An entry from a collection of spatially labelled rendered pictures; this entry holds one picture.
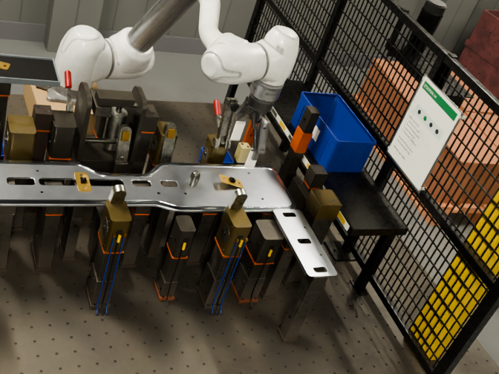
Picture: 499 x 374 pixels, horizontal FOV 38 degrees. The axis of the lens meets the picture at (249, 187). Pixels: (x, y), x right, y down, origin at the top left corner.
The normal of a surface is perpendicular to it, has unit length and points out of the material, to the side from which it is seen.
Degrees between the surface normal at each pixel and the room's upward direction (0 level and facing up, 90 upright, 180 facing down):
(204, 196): 0
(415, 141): 90
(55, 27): 90
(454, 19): 90
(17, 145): 90
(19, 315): 0
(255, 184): 0
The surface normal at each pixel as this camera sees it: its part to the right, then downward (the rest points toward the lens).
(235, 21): 0.37, 0.64
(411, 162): -0.90, -0.01
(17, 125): 0.29, -0.77
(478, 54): -0.81, 0.12
